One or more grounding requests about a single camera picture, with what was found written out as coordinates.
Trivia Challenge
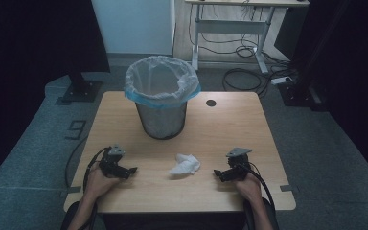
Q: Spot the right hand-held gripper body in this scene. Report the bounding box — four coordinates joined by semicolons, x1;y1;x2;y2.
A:
225;147;253;182

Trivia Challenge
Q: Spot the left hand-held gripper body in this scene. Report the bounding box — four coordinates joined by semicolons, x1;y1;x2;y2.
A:
98;144;127;177

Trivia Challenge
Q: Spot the white tissue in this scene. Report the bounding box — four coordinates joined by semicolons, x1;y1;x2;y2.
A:
168;152;202;176

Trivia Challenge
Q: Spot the black mesh trash bin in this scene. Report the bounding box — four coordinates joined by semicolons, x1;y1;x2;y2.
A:
135;101;188;141

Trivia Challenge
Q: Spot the person's left hand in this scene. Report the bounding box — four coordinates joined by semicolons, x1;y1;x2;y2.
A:
83;166;123;201

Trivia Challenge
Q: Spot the person's right hand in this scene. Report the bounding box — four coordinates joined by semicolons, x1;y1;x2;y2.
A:
234;172;265;204

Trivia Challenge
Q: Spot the grey tape strip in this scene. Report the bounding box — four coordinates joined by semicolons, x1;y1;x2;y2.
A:
58;185;82;198
279;183;301;194

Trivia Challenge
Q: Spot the white plastic bin liner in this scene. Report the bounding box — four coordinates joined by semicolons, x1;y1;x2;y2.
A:
124;55;202;110

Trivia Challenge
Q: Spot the white power strip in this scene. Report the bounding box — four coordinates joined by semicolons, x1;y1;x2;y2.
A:
269;76;293;86

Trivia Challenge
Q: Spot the black curtain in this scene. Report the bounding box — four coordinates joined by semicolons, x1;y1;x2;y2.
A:
0;0;111;190
274;0;368;190

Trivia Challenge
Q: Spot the white cabinet panel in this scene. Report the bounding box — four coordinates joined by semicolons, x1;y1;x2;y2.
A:
90;0;176;56

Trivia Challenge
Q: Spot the black stand with base plate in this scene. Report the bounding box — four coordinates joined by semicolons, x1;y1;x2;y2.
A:
60;71;104;104
277;0;353;112

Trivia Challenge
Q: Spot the black floor cable coil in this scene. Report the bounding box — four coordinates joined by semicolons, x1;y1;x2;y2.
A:
221;67;273;97

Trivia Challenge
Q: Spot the white metal frame desk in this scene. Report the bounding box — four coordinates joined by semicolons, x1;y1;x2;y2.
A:
184;0;311;75

